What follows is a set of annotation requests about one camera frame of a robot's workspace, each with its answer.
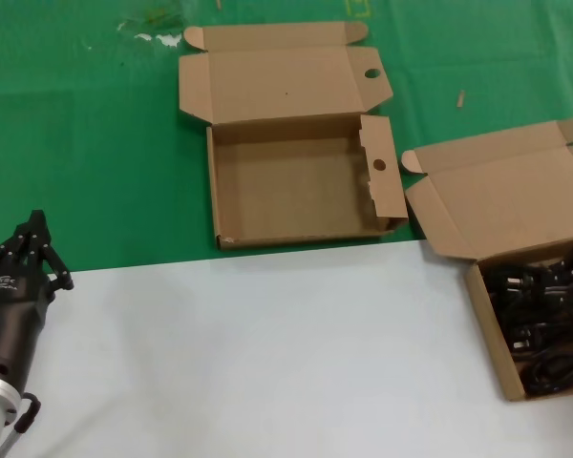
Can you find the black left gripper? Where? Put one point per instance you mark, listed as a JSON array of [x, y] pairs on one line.
[[9, 310]]

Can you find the open cardboard box centre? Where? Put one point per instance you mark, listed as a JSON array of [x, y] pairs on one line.
[[291, 191]]

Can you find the large green table cloth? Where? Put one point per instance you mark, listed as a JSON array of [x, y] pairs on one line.
[[76, 119]]

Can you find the crumpled clear tape residue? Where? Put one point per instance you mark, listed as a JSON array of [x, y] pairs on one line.
[[169, 40]]

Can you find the tan cardboard scrap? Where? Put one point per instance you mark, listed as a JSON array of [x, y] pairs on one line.
[[460, 99]]

